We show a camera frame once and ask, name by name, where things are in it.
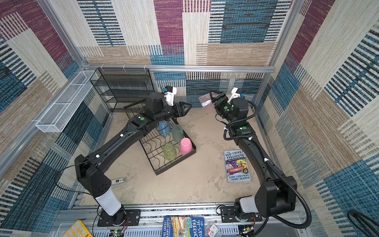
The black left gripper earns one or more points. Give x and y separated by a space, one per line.
181 113

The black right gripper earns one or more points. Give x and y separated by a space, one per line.
217 99

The teal textured plastic cup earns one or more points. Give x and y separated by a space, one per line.
177 133

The blue ceramic mug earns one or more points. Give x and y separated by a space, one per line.
164 128

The pink plastic cup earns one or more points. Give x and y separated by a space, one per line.
185 146

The green transparent glass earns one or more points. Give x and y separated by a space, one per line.
170 151

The pink transparent glass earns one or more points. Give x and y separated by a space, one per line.
206 101

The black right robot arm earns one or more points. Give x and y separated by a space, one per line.
278 193

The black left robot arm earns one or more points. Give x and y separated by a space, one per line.
90 170

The treehouse book on table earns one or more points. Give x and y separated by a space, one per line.
236 166

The black mesh shelf unit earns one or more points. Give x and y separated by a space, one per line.
119 87

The blue treehouse book front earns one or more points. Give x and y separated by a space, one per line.
178 226

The small clear plastic packet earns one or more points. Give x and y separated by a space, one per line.
212 230

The yellow card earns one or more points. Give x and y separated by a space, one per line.
78 229

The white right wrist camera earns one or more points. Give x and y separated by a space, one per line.
236 93

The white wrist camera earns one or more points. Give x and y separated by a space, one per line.
169 93
236 93

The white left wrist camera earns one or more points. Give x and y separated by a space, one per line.
169 93

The black wire dish rack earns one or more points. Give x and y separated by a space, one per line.
153 146

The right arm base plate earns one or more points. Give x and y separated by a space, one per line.
231 214

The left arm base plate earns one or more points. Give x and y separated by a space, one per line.
130 217

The white mesh wall basket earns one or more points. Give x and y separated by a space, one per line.
56 118

